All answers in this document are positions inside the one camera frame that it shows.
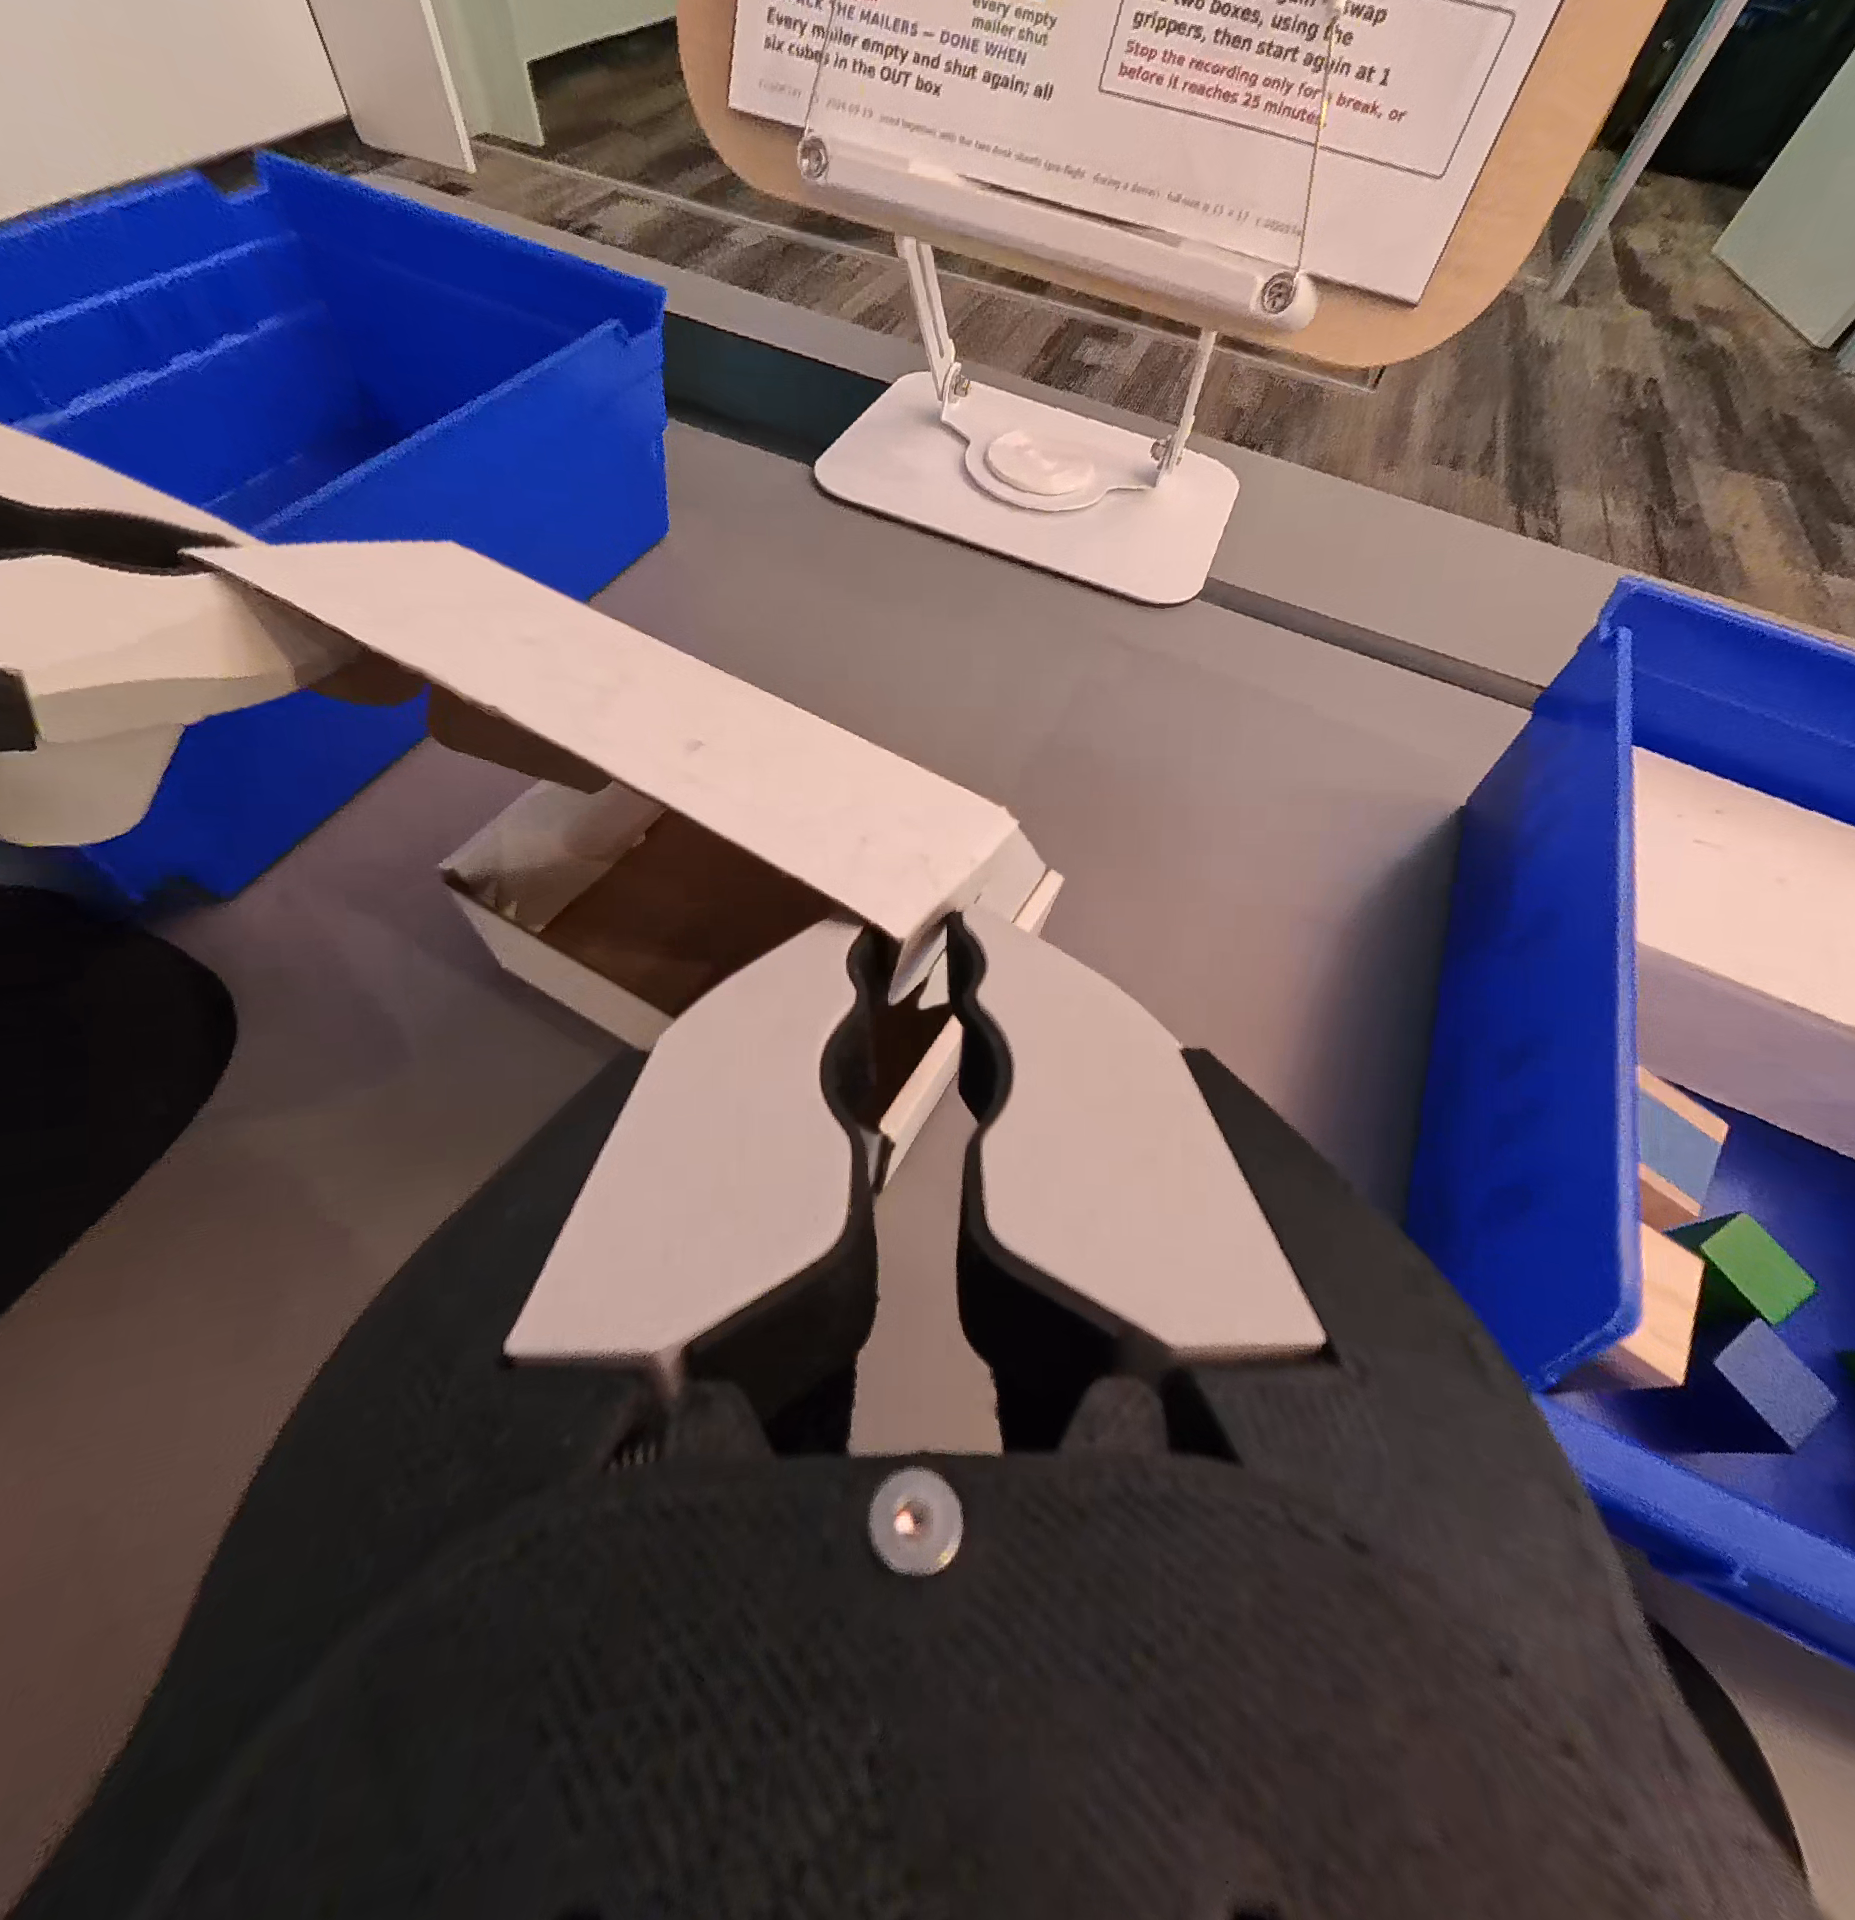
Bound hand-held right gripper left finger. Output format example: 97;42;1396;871
500;916;890;1401

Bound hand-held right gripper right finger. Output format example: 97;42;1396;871
945;903;1333;1370

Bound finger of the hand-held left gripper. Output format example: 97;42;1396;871
0;409;255;584
0;555;346;853

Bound blue plastic bin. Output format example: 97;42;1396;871
0;151;672;919
1406;576;1855;1685

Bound white cardboard mailer box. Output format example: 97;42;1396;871
1629;744;1855;1176
182;539;1067;1191

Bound natural wooden cube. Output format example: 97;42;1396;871
1605;1222;1712;1391

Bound light blue wooden cube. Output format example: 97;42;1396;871
1637;1069;1733;1224

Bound green wooden cube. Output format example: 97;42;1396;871
1670;1213;1817;1325

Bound instruction sign on stand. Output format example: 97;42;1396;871
676;0;1674;608

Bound printed instruction sheet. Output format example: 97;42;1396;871
728;0;1567;303

